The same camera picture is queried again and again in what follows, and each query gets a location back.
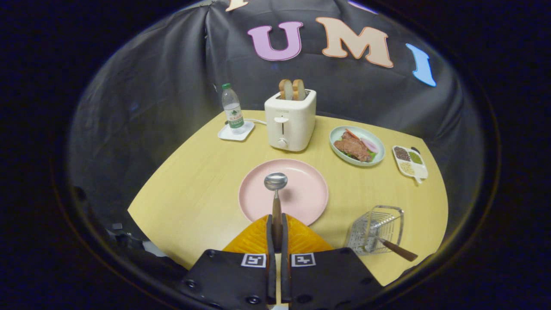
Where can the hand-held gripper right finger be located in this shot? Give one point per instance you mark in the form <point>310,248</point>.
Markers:
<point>327,280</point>

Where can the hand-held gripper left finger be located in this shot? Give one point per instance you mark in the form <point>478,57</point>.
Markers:
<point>232,280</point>

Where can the dark cloth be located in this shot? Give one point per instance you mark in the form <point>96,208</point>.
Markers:
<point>163,267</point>

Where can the perforated metal basket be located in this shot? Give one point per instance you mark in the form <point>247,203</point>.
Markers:
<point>370,224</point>

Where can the pink round plate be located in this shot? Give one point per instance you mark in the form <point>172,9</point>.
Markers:
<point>305,193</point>

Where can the green lettuce leaf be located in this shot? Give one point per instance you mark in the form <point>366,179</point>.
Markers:
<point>373,155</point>

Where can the brown meat slice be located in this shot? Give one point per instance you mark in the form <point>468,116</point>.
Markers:
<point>352,148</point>

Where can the pink ham slice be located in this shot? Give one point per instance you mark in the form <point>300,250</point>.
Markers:
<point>370,145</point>

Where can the white divided bean dish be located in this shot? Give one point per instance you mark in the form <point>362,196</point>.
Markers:
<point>419,171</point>

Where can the light green food plate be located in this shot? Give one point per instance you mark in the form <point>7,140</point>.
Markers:
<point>335,135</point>

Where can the small white square coaster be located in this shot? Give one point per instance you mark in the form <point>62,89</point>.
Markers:
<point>226,134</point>

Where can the orange carrot piece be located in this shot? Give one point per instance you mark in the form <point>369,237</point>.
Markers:
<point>352,133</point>

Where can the white toaster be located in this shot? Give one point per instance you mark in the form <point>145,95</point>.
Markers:
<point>297,125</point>

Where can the clear plastic water bottle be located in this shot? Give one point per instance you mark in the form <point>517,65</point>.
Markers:
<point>233,114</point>

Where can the black backdrop cloth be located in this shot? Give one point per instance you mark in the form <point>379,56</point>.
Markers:
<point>172,86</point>

